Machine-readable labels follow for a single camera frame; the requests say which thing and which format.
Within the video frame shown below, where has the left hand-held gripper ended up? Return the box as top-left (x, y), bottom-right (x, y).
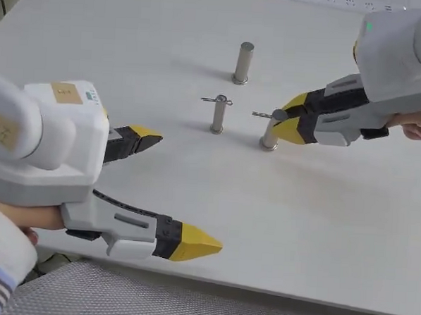
top-left (0, 72), bottom-right (233, 266)

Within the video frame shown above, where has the person's right hand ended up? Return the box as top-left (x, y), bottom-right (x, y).
top-left (386, 111), bottom-right (421, 142)

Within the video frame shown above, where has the white power strip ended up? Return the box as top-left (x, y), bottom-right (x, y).
top-left (267, 0), bottom-right (421, 15)

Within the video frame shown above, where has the metal pin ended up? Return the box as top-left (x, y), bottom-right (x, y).
top-left (231, 41), bottom-right (256, 86)
top-left (208, 92), bottom-right (228, 135)
top-left (258, 108), bottom-right (288, 153)

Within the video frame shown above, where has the person's left hand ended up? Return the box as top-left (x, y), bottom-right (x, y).
top-left (0, 198), bottom-right (67, 248)

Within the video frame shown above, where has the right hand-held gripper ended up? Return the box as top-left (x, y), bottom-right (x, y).
top-left (270, 0), bottom-right (421, 152)

